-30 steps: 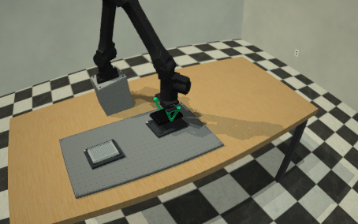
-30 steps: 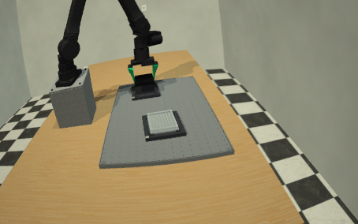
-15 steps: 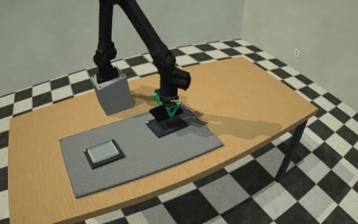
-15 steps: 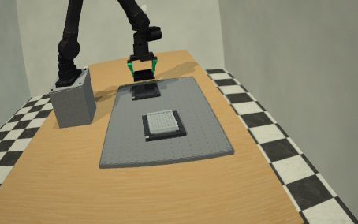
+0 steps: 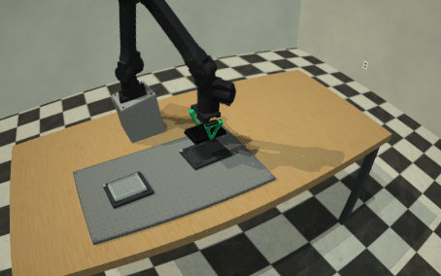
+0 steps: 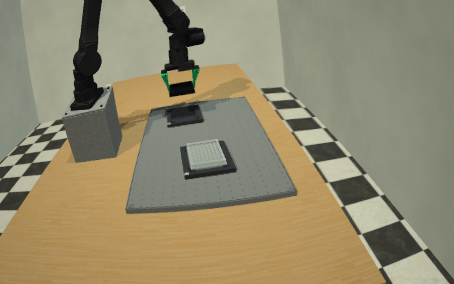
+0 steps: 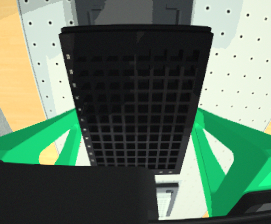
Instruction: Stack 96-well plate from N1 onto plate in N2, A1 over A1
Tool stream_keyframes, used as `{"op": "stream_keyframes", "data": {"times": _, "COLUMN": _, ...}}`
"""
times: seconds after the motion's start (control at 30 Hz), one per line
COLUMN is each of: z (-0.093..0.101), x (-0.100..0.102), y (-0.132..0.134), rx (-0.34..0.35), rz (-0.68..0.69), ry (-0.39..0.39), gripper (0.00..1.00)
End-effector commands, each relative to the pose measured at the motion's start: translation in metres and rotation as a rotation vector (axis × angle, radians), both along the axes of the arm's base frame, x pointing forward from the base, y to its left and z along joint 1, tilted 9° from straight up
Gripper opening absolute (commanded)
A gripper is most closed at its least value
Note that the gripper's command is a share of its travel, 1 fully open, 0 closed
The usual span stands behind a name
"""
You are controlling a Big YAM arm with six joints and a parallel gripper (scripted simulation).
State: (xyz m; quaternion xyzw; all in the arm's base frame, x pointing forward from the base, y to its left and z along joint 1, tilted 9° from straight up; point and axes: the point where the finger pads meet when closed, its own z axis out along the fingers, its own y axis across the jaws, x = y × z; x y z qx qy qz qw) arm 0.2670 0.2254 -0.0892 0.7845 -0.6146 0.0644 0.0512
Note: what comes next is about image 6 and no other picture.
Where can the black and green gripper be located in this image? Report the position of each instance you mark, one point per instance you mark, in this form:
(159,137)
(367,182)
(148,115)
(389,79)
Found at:
(179,61)

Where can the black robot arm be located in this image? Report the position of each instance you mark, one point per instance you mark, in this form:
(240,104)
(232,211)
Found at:
(88,61)

